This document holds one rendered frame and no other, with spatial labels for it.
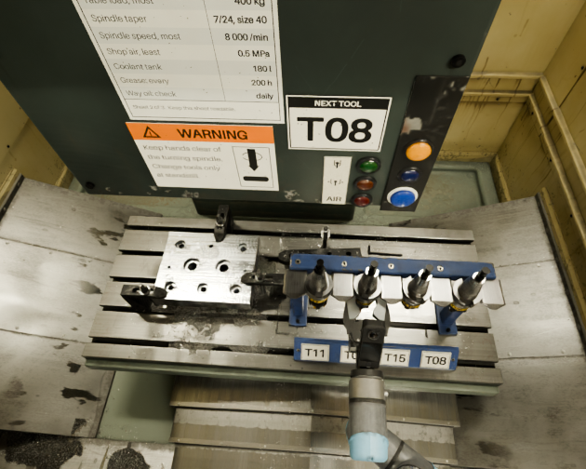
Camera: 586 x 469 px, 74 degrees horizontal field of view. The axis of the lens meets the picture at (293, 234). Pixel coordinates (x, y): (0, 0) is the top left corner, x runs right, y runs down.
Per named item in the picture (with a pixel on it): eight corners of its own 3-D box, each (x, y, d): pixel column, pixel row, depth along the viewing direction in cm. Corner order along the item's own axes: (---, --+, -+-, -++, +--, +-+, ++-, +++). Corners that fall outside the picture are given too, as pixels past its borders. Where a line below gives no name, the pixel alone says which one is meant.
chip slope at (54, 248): (146, 442, 126) (113, 435, 104) (-48, 426, 130) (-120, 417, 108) (200, 216, 173) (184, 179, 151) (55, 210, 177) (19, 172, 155)
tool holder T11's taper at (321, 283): (328, 274, 89) (329, 261, 84) (328, 292, 87) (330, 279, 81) (309, 274, 90) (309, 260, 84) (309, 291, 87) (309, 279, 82)
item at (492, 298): (505, 310, 85) (507, 309, 85) (481, 309, 86) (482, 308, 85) (499, 281, 89) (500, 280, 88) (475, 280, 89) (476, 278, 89)
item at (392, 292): (404, 305, 87) (405, 303, 86) (379, 303, 87) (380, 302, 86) (401, 276, 90) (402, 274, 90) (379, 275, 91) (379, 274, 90)
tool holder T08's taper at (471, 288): (476, 282, 87) (487, 268, 82) (479, 301, 85) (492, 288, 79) (456, 281, 88) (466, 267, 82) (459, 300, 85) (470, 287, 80)
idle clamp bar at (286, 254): (359, 270, 126) (362, 260, 120) (279, 272, 126) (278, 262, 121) (358, 256, 128) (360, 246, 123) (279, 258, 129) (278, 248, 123)
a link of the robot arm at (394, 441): (379, 470, 88) (385, 472, 78) (338, 435, 92) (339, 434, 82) (397, 439, 91) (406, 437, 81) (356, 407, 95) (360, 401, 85)
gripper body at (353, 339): (346, 328, 93) (346, 381, 88) (350, 316, 86) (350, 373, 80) (379, 329, 93) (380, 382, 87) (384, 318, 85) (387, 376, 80)
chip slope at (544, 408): (572, 475, 118) (633, 475, 96) (341, 457, 122) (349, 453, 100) (508, 229, 165) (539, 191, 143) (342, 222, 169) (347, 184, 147)
